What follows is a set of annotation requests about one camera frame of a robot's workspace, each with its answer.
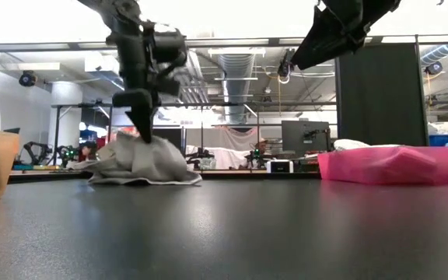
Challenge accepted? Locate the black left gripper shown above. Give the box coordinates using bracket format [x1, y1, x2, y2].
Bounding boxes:
[110, 76, 182, 145]

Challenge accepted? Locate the grey towel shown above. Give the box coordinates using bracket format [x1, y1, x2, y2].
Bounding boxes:
[68, 131, 204, 186]

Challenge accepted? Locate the white towel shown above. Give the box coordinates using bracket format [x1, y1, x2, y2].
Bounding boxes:
[332, 138, 402, 152]

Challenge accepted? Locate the navy blue towel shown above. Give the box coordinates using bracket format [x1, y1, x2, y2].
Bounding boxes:
[289, 0, 402, 71]

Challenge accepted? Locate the pink plastic basket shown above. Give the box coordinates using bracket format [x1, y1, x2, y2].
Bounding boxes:
[317, 145, 448, 186]

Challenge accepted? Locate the small black panel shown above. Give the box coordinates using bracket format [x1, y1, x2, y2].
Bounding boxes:
[152, 128, 184, 156]

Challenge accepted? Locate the person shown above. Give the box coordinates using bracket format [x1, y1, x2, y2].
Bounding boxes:
[76, 139, 100, 161]
[243, 138, 271, 170]

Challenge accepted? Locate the white ceiling box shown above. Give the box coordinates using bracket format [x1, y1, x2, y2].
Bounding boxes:
[84, 54, 112, 75]

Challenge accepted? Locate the grey draped cloth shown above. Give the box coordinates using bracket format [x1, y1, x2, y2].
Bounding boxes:
[184, 126, 260, 170]

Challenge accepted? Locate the small white device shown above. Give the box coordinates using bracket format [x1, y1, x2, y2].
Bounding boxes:
[266, 159, 294, 174]

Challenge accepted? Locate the grey computer monitor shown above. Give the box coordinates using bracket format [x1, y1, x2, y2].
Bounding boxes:
[281, 120, 331, 157]

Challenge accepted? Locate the blue bin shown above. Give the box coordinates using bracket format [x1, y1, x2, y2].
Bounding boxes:
[429, 134, 448, 148]

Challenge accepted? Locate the silver ceiling duct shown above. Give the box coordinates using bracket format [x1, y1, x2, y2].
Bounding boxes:
[218, 53, 256, 124]

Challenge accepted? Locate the black metal rig frame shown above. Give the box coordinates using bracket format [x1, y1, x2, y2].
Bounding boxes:
[8, 170, 448, 184]

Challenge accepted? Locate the black ceiling camera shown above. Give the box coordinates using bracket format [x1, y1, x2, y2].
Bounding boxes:
[425, 61, 443, 76]
[277, 49, 294, 85]
[18, 70, 37, 88]

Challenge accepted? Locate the silver flexible duct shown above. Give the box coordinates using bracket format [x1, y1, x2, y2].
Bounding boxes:
[420, 26, 448, 66]

